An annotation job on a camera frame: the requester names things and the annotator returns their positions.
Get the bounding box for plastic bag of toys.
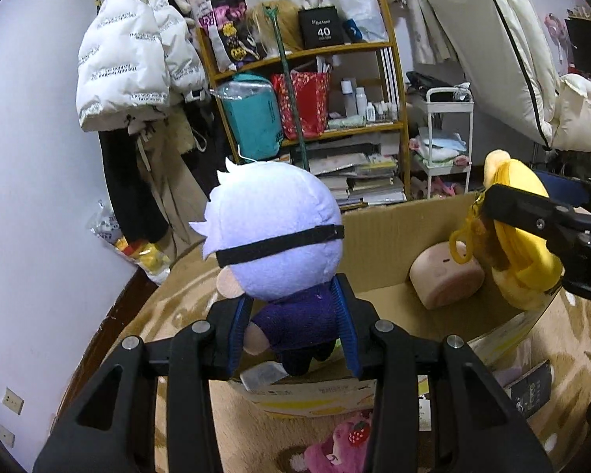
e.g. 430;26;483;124
88;200;171;285

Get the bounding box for yellow duck plush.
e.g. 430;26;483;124
448;149;563;311

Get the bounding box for beige trench coat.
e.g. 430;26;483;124
138;107;207;261

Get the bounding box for pink toast plush cushion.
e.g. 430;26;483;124
409;242;485;310

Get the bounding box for cream office chair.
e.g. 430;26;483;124
427;0;591;153

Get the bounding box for pink strawberry bear plush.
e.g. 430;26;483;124
284;410;372;473

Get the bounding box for white puffer jacket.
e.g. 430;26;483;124
75;0;208;131

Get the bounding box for black face tissue pack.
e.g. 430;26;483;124
504;360;554;419

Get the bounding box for wooden bookshelf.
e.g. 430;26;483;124
197;0;411;197

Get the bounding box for teal shopping bag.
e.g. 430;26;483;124
213;73;284;162

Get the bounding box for cardboard box yellow print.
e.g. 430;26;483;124
229;193;559;417

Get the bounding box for green pole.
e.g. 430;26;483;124
264;4;310;172

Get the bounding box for black box number 40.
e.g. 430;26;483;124
297;6;345;49

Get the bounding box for white rolling cart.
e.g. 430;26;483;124
411;82;475;199

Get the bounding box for wall power outlet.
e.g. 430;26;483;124
2;387;24;415

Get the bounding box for stack of books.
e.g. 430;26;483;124
309;151;407;211

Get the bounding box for white-haired blindfold doll plush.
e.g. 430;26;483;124
190;161;345;377

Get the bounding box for red gift bag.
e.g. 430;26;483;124
271;71;331;141

